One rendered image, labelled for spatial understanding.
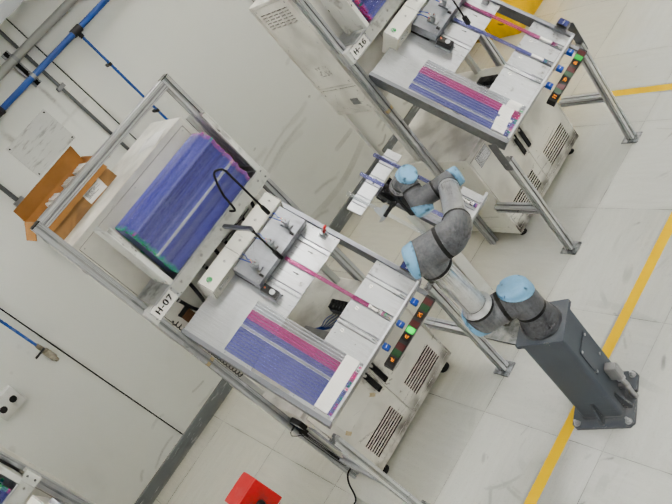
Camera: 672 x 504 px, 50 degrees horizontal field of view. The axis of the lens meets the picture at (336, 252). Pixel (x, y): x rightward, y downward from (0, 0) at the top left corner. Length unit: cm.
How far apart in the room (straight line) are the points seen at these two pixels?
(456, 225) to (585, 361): 81
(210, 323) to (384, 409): 92
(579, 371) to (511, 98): 131
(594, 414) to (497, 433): 45
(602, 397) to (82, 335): 282
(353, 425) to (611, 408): 108
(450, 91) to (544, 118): 77
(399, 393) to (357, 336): 61
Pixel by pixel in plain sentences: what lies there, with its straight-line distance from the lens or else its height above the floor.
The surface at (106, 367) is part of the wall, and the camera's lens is 445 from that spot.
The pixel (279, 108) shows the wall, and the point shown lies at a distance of 485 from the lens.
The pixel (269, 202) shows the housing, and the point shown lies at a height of 125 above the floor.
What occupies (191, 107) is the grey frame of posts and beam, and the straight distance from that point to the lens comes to 295.
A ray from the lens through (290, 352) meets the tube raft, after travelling 286.
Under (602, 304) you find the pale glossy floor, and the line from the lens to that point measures 341.
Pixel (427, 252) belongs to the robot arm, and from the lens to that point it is 226.
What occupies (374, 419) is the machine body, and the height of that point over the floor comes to 27.
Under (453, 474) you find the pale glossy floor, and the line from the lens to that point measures 330.
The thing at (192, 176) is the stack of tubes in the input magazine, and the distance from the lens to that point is 287.
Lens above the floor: 245
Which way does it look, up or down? 30 degrees down
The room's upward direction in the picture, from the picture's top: 45 degrees counter-clockwise
